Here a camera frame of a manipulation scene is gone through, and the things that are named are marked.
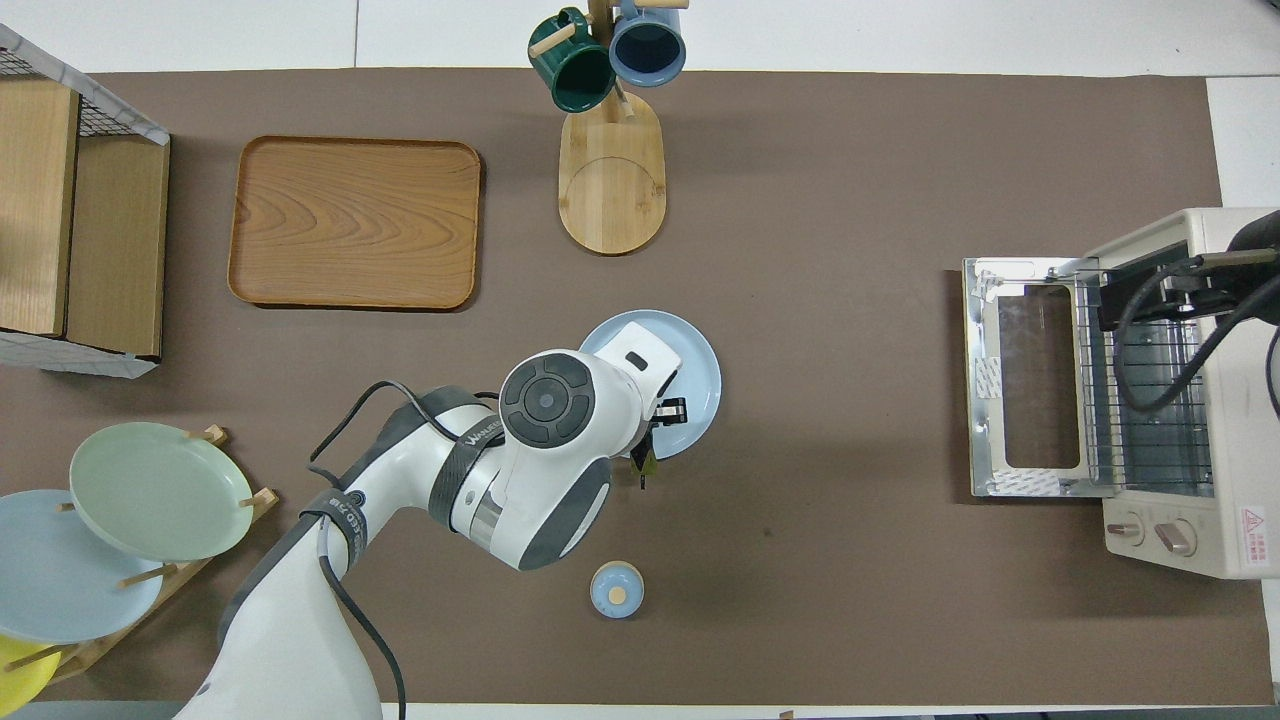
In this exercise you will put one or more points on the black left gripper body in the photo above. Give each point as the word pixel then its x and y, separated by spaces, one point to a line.
pixel 672 411

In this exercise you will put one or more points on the silver oven knob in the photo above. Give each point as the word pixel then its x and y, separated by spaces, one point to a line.
pixel 1127 529
pixel 1176 537

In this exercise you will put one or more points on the wooden serving tray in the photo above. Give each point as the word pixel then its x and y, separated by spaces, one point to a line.
pixel 350 220

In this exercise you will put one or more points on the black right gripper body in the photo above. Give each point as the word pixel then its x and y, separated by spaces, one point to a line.
pixel 1195 290

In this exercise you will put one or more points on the yellow plate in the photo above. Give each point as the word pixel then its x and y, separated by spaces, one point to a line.
pixel 20 675

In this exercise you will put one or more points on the pale green plate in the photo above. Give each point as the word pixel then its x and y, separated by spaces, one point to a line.
pixel 160 490

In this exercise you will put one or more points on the wooden plate rack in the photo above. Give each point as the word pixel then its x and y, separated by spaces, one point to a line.
pixel 175 580

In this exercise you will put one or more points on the dark green mug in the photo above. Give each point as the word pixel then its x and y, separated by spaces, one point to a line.
pixel 575 75

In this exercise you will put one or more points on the cream toaster oven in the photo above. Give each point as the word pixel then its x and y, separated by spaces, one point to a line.
pixel 1240 450

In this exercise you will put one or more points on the blue grey mug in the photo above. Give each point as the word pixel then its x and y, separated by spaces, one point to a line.
pixel 647 45

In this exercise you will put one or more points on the brown table mat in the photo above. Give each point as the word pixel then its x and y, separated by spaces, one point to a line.
pixel 850 150

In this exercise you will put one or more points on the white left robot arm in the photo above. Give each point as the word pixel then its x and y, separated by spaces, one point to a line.
pixel 540 440

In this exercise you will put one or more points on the wooden mug tree stand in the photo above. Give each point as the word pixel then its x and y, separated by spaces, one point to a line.
pixel 612 190

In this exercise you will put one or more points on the light blue racked plate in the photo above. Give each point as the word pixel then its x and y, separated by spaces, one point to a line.
pixel 60 580

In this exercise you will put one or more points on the oven glass door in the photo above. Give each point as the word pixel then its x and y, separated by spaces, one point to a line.
pixel 985 400

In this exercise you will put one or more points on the dark purple eggplant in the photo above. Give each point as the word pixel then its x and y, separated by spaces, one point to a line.
pixel 645 462

